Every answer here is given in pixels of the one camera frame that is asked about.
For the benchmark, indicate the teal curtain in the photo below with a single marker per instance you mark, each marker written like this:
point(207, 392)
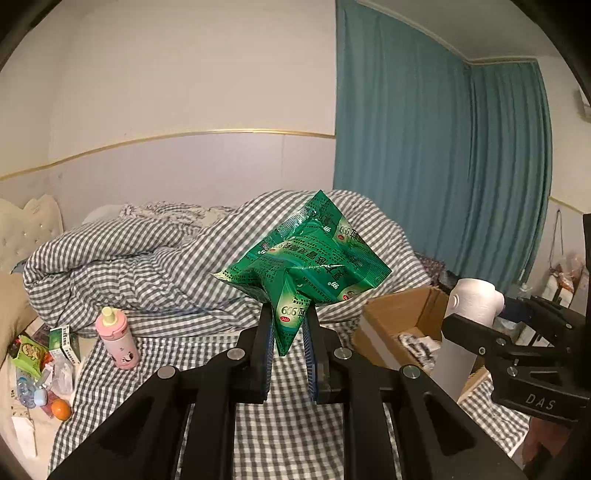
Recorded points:
point(508, 184)
point(401, 138)

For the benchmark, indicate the pink drinking bottle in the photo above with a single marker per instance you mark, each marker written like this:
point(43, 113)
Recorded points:
point(117, 339)

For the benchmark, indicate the floral patterned pillow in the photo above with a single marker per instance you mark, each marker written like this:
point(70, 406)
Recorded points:
point(157, 210)

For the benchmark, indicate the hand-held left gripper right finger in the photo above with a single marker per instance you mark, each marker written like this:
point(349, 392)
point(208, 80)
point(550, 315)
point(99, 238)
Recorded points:
point(311, 364)

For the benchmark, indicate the white tufted headboard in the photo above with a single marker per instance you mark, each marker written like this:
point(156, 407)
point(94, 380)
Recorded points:
point(27, 230)

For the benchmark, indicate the floral soft tissue pack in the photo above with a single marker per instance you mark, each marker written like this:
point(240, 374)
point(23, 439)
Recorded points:
point(418, 346)

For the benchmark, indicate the brown cardboard box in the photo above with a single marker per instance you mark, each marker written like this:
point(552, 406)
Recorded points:
point(383, 318)

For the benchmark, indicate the white paper sheet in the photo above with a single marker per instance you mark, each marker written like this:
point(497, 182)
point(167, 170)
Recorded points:
point(25, 431)

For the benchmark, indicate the small blue white case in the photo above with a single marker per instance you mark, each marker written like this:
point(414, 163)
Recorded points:
point(39, 397)

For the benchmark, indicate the green white medicine box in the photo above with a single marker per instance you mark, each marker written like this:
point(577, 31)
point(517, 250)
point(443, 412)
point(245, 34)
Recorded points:
point(64, 341)

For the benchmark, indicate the green snack packet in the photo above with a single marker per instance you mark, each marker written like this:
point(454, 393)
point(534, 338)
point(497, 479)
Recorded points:
point(30, 357)

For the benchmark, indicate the orange fruit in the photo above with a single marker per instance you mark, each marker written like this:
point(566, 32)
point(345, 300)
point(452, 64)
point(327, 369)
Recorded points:
point(61, 408)

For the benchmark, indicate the grey checked duvet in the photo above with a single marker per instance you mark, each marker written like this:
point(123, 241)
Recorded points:
point(161, 277)

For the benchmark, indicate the dark patterned bag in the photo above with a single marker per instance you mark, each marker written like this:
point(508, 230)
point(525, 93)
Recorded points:
point(434, 268)

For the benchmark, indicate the green foil packet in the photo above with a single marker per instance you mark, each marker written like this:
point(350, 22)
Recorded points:
point(304, 258)

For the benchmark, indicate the clear plastic bag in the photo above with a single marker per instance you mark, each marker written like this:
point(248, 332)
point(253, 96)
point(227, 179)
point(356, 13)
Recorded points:
point(62, 376)

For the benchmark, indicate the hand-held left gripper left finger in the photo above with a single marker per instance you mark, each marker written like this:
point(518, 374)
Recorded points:
point(265, 355)

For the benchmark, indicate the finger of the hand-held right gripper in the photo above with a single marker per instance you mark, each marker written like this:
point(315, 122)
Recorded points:
point(471, 334)
point(535, 308)

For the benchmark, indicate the grey checked bed sheet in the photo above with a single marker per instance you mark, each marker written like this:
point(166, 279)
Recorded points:
point(286, 424)

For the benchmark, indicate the person's right hand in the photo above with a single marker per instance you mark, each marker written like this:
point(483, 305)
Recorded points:
point(547, 447)

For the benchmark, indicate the white air conditioner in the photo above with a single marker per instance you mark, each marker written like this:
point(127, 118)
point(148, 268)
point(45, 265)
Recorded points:
point(585, 104)

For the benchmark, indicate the plastic bag with goods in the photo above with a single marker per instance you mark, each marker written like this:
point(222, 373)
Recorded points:
point(565, 274)

